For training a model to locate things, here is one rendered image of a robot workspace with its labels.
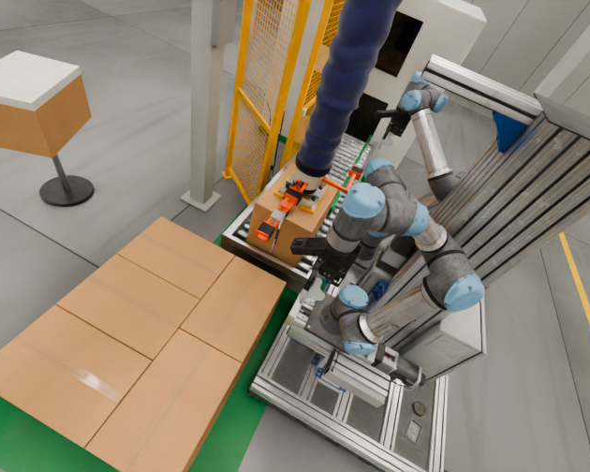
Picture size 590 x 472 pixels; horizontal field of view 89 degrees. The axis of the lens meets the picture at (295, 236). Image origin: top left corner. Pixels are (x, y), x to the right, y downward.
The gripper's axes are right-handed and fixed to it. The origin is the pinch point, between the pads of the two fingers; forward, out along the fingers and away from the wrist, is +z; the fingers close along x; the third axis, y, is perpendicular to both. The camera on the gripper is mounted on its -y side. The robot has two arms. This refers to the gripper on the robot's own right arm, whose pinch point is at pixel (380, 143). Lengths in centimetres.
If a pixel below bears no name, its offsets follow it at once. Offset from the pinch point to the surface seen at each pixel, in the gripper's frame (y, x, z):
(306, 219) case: -18, -15, 57
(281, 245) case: -26, -23, 81
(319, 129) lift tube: -32.0, -1.9, 6.5
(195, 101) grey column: -139, 36, 49
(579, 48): 123, 256, -49
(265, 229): -31, -53, 42
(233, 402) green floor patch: -5, -100, 152
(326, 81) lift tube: -37.0, -1.5, -17.0
